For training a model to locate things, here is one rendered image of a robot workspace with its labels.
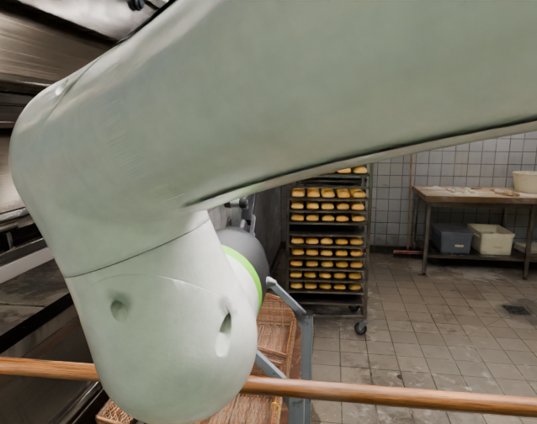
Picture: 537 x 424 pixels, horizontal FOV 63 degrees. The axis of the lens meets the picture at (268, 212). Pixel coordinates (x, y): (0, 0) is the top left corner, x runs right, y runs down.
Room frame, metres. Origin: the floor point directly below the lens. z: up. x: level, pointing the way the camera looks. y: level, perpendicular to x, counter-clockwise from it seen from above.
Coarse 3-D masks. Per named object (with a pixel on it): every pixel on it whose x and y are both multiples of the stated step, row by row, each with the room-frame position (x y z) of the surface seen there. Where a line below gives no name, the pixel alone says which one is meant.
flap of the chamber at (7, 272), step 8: (16, 240) 0.94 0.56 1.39; (24, 240) 0.91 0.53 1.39; (0, 248) 0.85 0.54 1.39; (48, 248) 0.77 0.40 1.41; (32, 256) 0.73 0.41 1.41; (40, 256) 0.75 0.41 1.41; (48, 256) 0.77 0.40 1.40; (8, 264) 0.67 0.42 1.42; (16, 264) 0.69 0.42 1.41; (24, 264) 0.71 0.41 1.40; (32, 264) 0.72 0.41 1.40; (40, 264) 0.75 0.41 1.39; (0, 272) 0.65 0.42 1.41; (8, 272) 0.67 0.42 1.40; (16, 272) 0.68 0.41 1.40; (24, 272) 0.70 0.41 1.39; (0, 280) 0.65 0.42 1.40
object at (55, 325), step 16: (64, 304) 1.06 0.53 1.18; (32, 320) 0.97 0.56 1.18; (48, 320) 0.97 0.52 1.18; (64, 320) 1.02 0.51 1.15; (0, 336) 0.89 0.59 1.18; (16, 336) 0.89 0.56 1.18; (32, 336) 0.91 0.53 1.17; (48, 336) 0.96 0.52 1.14; (0, 352) 0.82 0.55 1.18; (16, 352) 0.85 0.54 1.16
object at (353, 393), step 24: (0, 360) 0.74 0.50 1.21; (24, 360) 0.74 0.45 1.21; (48, 360) 0.74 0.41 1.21; (264, 384) 0.67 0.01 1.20; (288, 384) 0.67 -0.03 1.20; (312, 384) 0.67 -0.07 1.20; (336, 384) 0.67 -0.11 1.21; (360, 384) 0.67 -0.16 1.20; (432, 408) 0.64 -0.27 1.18; (456, 408) 0.63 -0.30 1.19; (480, 408) 0.62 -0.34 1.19; (504, 408) 0.62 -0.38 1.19; (528, 408) 0.62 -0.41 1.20
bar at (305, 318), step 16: (272, 288) 1.53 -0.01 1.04; (288, 304) 1.52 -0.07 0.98; (304, 320) 1.50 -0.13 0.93; (304, 336) 1.50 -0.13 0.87; (256, 352) 1.05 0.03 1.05; (304, 352) 1.50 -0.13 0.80; (272, 368) 1.04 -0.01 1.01; (304, 368) 1.50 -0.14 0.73; (288, 400) 1.05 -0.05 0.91; (304, 400) 1.04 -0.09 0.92; (304, 416) 1.05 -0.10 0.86
